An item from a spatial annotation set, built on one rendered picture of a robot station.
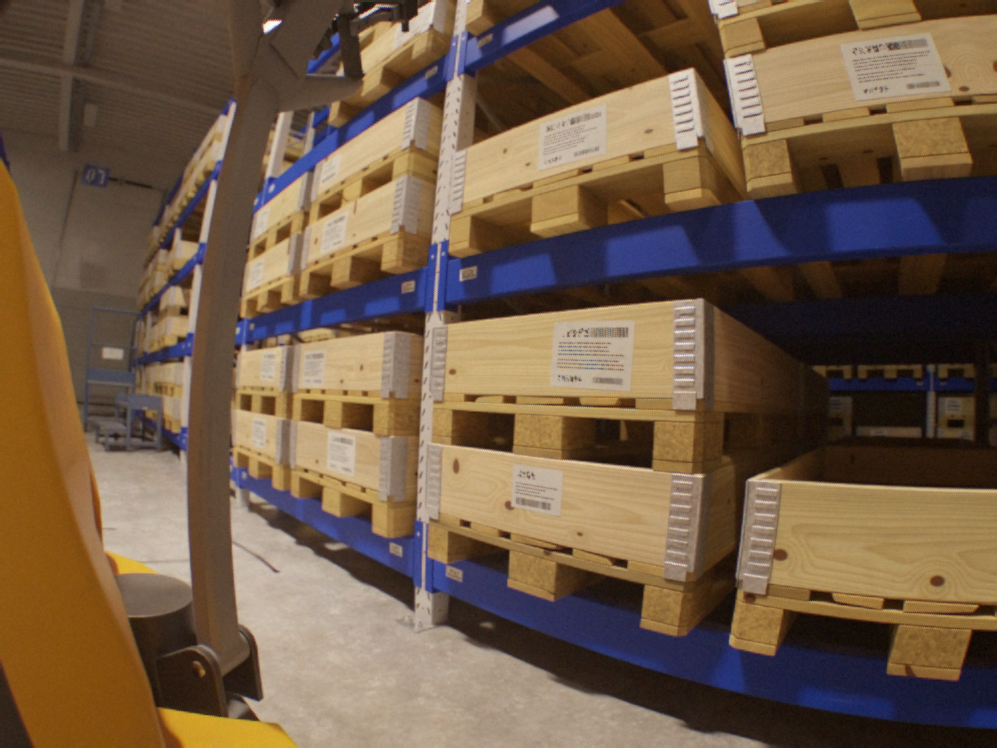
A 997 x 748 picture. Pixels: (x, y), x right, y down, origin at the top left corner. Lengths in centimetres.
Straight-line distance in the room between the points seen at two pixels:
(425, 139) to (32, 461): 175
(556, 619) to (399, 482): 69
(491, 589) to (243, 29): 137
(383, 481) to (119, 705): 139
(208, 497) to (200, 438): 7
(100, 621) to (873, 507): 99
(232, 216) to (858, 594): 111
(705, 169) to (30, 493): 115
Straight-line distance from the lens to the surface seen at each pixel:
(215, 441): 62
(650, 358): 103
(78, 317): 1629
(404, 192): 178
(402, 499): 168
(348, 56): 92
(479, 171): 152
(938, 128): 109
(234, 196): 65
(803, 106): 113
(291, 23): 77
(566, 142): 134
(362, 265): 201
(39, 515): 35
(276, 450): 247
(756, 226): 109
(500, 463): 126
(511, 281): 138
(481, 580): 147
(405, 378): 165
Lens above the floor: 74
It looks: 4 degrees up
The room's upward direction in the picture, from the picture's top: 3 degrees clockwise
